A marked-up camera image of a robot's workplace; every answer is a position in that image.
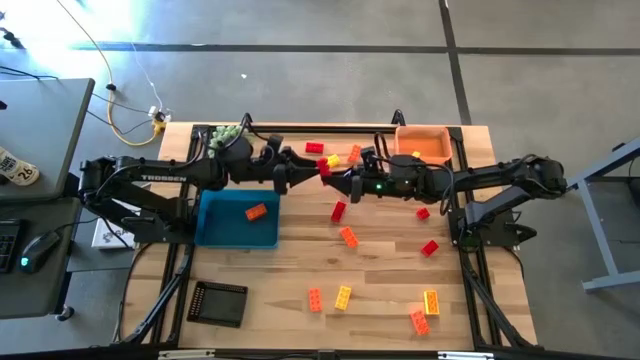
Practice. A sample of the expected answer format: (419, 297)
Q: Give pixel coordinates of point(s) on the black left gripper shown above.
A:
(265, 165)

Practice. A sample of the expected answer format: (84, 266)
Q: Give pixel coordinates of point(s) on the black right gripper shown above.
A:
(385, 177)

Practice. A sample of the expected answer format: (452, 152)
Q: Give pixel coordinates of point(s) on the orange two-by-four brick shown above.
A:
(256, 212)
(420, 322)
(315, 300)
(354, 153)
(349, 237)

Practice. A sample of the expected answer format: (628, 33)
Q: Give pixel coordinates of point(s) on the red two-by-four brick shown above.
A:
(338, 211)
(314, 147)
(323, 167)

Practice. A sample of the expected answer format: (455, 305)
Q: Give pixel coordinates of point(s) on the red two-by-two brick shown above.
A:
(429, 248)
(423, 213)

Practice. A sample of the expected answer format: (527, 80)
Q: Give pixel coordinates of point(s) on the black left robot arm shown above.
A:
(165, 176)

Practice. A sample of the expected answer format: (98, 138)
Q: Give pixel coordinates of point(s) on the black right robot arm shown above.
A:
(480, 175)

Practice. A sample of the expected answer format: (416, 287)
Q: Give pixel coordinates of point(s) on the translucent orange plastic bin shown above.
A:
(425, 142)

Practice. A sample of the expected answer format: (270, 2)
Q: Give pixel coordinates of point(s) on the green artificial plant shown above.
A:
(222, 134)

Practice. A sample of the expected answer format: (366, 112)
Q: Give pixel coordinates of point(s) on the blue plastic bin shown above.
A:
(225, 230)

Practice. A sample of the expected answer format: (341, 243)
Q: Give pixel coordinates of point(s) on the white power adapter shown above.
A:
(154, 111)

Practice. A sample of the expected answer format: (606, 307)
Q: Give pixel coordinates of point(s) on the black perforated tray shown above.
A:
(217, 304)

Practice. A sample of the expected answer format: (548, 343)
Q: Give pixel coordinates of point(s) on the white booklet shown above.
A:
(107, 240)

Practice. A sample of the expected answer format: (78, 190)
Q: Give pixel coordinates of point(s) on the black computer mouse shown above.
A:
(42, 246)

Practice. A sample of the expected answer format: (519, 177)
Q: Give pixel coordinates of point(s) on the black caster wheel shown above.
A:
(65, 313)

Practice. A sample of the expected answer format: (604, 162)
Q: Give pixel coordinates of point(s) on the white printed bag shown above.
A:
(19, 172)

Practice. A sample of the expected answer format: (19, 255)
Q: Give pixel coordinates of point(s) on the dark grey desk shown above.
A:
(30, 295)

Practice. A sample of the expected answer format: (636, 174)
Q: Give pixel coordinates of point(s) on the black keyboard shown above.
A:
(7, 247)

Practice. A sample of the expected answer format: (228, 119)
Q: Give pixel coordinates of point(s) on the black aluminium table frame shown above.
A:
(325, 131)

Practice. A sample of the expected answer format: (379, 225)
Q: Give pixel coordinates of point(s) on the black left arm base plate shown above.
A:
(170, 236)

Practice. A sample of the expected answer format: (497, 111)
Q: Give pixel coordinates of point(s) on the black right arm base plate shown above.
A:
(500, 236)

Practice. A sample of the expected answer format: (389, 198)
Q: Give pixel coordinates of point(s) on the blue-grey table frame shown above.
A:
(598, 225)

